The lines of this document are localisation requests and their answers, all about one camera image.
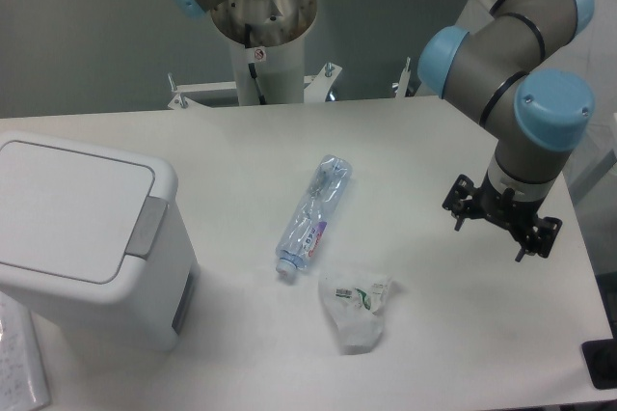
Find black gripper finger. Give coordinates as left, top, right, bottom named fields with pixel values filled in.
left=513, top=215, right=562, bottom=262
left=443, top=174, right=480, bottom=232

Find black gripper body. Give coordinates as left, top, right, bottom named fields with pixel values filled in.
left=478, top=180, right=542, bottom=236

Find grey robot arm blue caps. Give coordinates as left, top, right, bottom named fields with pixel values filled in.
left=417, top=0, right=595, bottom=258

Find white trash can body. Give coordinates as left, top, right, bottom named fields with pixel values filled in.
left=12, top=200, right=199, bottom=350

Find white trash can lid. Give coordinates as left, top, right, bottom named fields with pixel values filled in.
left=1, top=131, right=177, bottom=304

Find black device at table edge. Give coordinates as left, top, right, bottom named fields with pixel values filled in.
left=581, top=339, right=616, bottom=390

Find crumpled white plastic wrapper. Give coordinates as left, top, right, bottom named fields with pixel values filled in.
left=318, top=269, right=392, bottom=354

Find crushed clear plastic bottle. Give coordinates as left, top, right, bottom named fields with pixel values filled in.
left=275, top=155, right=353, bottom=281

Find white paper sheet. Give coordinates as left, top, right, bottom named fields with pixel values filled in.
left=1, top=293, right=51, bottom=410

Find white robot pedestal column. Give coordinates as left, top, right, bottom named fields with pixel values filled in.
left=211, top=0, right=317, bottom=75

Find black cable on pedestal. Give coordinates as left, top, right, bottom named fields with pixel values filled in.
left=242, top=22, right=267, bottom=106

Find white pedestal base frame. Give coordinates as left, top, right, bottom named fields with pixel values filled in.
left=166, top=57, right=416, bottom=111

